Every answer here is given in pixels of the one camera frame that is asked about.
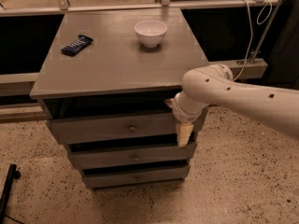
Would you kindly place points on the grey bottom drawer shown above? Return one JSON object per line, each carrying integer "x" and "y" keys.
{"x": 131, "y": 178}

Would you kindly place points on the dark blue snack bar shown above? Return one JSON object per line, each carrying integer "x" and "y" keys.
{"x": 75, "y": 47}

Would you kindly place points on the grey top drawer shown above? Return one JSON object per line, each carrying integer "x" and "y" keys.
{"x": 102, "y": 128}

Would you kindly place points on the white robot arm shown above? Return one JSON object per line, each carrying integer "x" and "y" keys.
{"x": 214, "y": 85}

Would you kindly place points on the grey wooden drawer cabinet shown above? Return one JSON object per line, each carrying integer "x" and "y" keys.
{"x": 127, "y": 102}

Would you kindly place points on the white ceramic bowl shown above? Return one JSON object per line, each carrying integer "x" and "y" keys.
{"x": 150, "y": 33}

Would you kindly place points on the grey metal railing frame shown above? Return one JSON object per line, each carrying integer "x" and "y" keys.
{"x": 124, "y": 4}

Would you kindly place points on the black stand leg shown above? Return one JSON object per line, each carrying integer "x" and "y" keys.
{"x": 12, "y": 174}

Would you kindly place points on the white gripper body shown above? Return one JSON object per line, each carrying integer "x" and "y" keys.
{"x": 179, "y": 110}

